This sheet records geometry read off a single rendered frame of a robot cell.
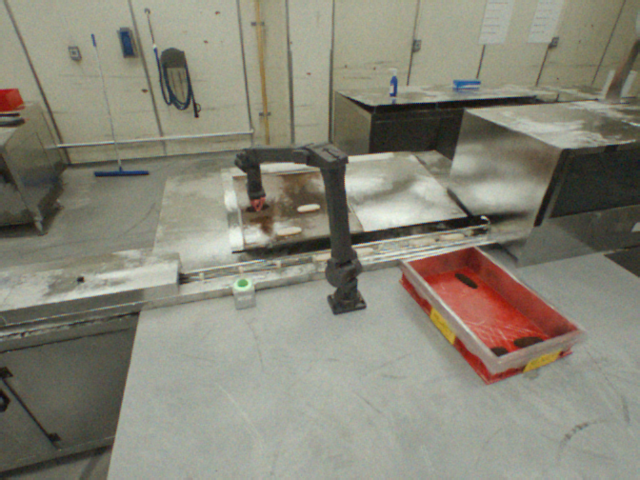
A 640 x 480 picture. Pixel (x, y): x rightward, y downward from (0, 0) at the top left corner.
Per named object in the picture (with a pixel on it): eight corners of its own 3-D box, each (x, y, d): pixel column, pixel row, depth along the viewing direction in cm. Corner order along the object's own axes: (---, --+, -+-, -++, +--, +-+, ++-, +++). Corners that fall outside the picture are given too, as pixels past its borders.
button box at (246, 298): (235, 318, 121) (230, 293, 115) (233, 302, 128) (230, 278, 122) (259, 313, 123) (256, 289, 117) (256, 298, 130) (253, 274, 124)
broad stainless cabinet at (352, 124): (362, 218, 336) (370, 106, 280) (330, 175, 420) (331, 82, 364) (531, 194, 380) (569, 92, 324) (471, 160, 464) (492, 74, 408)
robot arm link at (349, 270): (345, 296, 116) (357, 290, 119) (347, 271, 110) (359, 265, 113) (327, 283, 122) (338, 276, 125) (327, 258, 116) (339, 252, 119)
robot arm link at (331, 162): (326, 150, 94) (352, 142, 100) (295, 147, 104) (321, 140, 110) (342, 291, 113) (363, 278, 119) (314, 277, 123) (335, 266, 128)
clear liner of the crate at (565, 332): (487, 390, 95) (496, 367, 89) (393, 279, 133) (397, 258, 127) (578, 355, 104) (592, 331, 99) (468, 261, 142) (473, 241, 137)
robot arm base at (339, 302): (333, 315, 118) (367, 309, 121) (333, 297, 114) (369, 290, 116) (326, 298, 125) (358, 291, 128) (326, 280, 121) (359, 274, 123)
